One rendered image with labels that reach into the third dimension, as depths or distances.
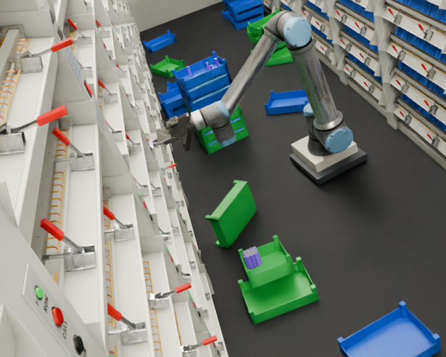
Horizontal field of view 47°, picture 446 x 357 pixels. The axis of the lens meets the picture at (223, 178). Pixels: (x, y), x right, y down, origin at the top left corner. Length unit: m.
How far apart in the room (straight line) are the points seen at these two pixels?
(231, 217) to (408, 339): 1.02
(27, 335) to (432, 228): 2.21
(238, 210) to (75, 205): 1.84
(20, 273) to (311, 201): 2.36
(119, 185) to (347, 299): 1.33
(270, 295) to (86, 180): 1.56
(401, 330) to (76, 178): 1.53
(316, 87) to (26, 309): 2.12
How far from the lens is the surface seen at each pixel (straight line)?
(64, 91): 1.09
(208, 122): 2.37
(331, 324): 2.20
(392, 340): 2.13
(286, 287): 2.36
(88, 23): 1.77
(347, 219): 2.61
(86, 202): 0.86
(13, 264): 0.47
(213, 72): 3.19
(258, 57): 2.47
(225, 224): 2.57
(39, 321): 0.49
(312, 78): 2.44
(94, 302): 0.68
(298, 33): 2.32
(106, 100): 1.68
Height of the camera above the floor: 1.75
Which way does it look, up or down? 34 degrees down
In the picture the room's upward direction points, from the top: 20 degrees counter-clockwise
